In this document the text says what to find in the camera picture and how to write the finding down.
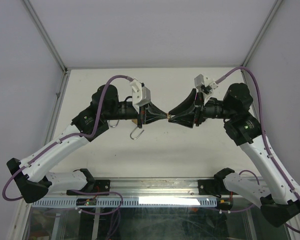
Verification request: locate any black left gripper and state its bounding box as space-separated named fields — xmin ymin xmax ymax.
xmin=104 ymin=102 xmax=168 ymax=130

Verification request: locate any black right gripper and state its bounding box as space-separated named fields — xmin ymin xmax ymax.
xmin=168 ymin=89 xmax=235 ymax=129

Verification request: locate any long-shackle brass padlock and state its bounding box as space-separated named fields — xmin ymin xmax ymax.
xmin=129 ymin=119 xmax=145 ymax=141

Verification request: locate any large brass padlock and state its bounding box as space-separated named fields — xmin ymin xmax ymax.
xmin=107 ymin=120 xmax=120 ymax=128

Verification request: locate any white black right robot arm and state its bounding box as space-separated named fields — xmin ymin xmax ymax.
xmin=168 ymin=83 xmax=300 ymax=227

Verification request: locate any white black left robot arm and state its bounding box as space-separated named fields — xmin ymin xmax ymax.
xmin=6 ymin=84 xmax=168 ymax=204

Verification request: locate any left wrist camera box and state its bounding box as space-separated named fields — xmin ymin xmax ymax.
xmin=129 ymin=79 xmax=151 ymax=108

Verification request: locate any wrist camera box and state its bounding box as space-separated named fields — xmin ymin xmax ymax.
xmin=194 ymin=74 xmax=219 ymax=104
xmin=129 ymin=79 xmax=151 ymax=108

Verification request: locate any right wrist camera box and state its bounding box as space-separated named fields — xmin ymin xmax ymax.
xmin=194 ymin=74 xmax=219 ymax=104

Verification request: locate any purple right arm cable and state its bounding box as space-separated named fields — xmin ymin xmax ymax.
xmin=214 ymin=65 xmax=300 ymax=235

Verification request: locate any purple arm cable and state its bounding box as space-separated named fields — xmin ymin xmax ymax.
xmin=1 ymin=74 xmax=136 ymax=216
xmin=214 ymin=65 xmax=300 ymax=235

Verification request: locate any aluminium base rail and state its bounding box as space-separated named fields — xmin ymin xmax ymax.
xmin=47 ymin=177 xmax=288 ymax=198

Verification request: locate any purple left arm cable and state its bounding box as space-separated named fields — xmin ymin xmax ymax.
xmin=1 ymin=74 xmax=136 ymax=216

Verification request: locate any aluminium frame post left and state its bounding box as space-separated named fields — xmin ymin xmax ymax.
xmin=22 ymin=0 xmax=71 ymax=76

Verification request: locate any aluminium frame post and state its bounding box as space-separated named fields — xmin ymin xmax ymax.
xmin=22 ymin=0 xmax=71 ymax=76
xmin=239 ymin=0 xmax=286 ymax=73

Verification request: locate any slotted cable duct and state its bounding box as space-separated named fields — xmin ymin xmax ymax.
xmin=32 ymin=196 xmax=217 ymax=209

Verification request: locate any aluminium frame post right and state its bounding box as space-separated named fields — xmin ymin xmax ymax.
xmin=239 ymin=0 xmax=286 ymax=73

